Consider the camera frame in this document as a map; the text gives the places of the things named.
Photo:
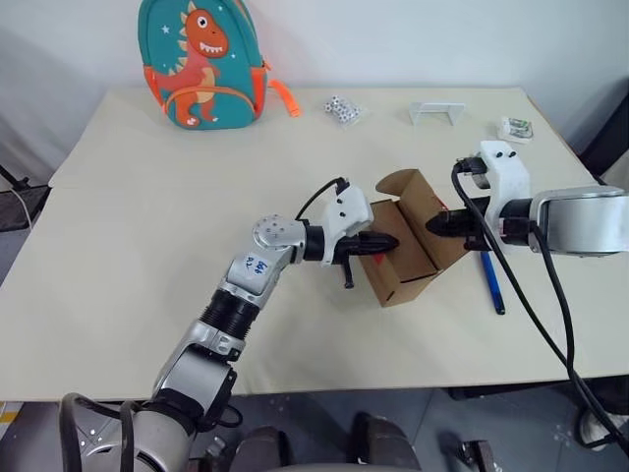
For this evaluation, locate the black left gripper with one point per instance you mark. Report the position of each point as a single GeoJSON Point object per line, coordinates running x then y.
{"type": "Point", "coordinates": [351, 248]}

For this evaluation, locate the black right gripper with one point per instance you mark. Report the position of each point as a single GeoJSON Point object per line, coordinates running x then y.
{"type": "Point", "coordinates": [479, 241]}

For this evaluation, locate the brown cardboard box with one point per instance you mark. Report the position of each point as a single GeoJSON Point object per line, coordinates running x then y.
{"type": "Point", "coordinates": [388, 280]}

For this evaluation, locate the blue pen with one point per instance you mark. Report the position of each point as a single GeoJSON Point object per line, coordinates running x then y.
{"type": "Point", "coordinates": [493, 285]}

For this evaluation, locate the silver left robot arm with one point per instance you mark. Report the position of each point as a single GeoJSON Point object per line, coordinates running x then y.
{"type": "Point", "coordinates": [236, 295]}

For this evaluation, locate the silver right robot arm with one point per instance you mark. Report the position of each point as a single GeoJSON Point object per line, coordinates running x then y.
{"type": "Point", "coordinates": [575, 221]}

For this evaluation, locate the small crumpled wrapper packet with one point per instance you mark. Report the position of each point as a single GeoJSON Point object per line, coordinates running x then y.
{"type": "Point", "coordinates": [515, 130]}

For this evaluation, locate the white folding stand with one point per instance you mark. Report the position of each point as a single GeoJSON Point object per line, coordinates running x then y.
{"type": "Point", "coordinates": [437, 106]}

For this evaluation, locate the pack of small soccer balls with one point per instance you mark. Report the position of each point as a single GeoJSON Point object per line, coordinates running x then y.
{"type": "Point", "coordinates": [343, 109]}

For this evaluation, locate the teal dinosaur backpack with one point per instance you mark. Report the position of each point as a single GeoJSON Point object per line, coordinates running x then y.
{"type": "Point", "coordinates": [236, 74]}

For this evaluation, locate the dark rounded shape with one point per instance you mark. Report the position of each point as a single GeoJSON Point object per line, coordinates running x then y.
{"type": "Point", "coordinates": [265, 450]}

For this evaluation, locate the black tripod stand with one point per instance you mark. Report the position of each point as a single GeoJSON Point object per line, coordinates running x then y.
{"type": "Point", "coordinates": [19, 206]}

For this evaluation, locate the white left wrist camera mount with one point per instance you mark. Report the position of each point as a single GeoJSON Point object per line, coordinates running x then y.
{"type": "Point", "coordinates": [346, 211]}

